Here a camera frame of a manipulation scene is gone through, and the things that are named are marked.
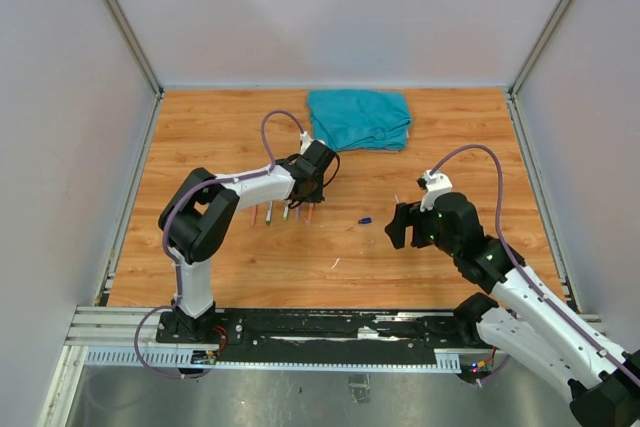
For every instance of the grey slotted cable duct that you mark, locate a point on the grey slotted cable duct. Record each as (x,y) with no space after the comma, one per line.
(189,358)

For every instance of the black tipped white pen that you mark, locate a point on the black tipped white pen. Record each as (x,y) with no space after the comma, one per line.
(269,213)

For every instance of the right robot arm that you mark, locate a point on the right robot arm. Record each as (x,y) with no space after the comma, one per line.
(518,314)

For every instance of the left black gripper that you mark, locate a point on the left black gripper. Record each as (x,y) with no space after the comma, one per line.
(315,197)

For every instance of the orange pen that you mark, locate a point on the orange pen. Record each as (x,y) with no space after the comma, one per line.
(310,211)

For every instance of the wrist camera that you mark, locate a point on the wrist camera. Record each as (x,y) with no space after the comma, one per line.
(305,141)
(434,185)

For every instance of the teal folded cloth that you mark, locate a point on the teal folded cloth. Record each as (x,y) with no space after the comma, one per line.
(356,119)

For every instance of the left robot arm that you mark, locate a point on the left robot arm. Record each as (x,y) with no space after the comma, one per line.
(195,222)

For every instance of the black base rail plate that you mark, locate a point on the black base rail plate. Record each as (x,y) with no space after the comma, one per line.
(323,337)

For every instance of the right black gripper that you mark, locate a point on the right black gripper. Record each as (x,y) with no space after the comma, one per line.
(406,214)

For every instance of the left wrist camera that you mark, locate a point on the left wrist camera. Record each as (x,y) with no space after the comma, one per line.
(305,141)

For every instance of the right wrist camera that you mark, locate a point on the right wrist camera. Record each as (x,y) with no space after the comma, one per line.
(434,185)

